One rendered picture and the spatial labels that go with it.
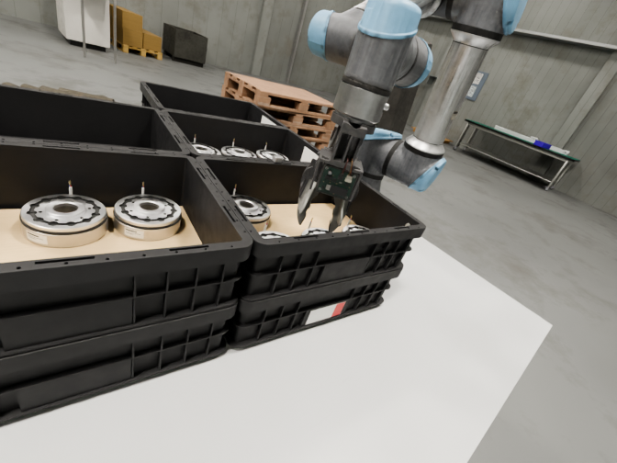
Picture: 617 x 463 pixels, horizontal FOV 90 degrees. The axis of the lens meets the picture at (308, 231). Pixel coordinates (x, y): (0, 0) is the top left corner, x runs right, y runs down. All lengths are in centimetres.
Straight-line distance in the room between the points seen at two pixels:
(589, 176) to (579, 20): 377
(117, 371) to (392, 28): 57
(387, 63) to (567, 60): 1055
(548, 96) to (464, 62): 998
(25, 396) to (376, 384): 50
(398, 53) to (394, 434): 56
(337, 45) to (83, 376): 61
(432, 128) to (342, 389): 68
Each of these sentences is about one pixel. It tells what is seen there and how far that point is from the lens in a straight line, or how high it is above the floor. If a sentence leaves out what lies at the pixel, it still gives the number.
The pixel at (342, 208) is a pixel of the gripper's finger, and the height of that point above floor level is 95.
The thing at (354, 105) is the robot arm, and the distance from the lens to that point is 48.
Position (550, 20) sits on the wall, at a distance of 1137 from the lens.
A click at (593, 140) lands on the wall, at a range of 1058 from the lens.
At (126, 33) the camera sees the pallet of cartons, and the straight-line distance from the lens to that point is 863.
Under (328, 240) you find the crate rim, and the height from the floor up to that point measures 93.
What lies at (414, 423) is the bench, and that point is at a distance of 63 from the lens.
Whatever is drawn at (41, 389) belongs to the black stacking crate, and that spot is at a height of 75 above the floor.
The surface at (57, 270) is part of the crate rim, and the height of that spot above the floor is 93.
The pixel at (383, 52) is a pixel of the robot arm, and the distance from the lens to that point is 48.
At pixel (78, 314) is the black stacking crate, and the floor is 86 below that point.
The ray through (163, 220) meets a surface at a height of 86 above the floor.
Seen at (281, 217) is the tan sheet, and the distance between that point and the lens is 71.
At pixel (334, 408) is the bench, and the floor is 70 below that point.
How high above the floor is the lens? 116
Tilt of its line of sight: 29 degrees down
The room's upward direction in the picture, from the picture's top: 19 degrees clockwise
